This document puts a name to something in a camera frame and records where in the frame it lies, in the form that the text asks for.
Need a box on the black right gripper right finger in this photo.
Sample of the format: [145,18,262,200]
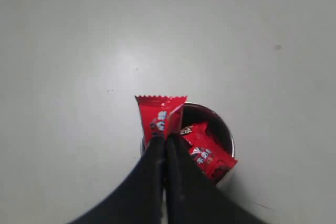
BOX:
[165,136,264,224]

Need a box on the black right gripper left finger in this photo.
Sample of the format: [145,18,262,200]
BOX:
[71,137,165,223]

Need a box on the red candy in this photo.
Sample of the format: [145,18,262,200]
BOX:
[135,95,187,148]
[181,122,237,184]

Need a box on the steel cup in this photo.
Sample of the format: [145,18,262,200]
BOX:
[143,102,235,187]

